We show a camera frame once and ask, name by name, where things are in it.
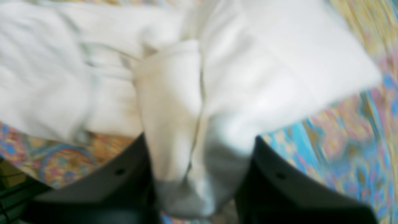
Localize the patterned tablecloth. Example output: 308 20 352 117
1 0 397 224

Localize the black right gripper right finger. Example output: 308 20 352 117
235 137 377 224

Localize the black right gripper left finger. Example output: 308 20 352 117
22 134 162 224

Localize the white printed T-shirt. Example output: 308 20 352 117
1 0 382 218

